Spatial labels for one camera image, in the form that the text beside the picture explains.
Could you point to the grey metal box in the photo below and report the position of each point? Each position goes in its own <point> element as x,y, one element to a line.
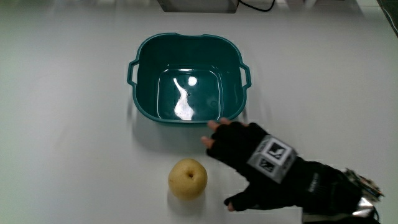
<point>199,5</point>

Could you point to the person's right hand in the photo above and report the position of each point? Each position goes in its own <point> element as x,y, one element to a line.
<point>236,146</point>

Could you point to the person's right forearm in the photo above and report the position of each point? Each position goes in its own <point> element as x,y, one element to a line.
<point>348,193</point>

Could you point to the yellow pear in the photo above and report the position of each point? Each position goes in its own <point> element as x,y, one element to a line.
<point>187,178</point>

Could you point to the teal plastic basin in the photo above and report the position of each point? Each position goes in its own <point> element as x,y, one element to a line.
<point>189,90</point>

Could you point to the white desk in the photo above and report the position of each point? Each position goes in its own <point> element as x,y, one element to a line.
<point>62,124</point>

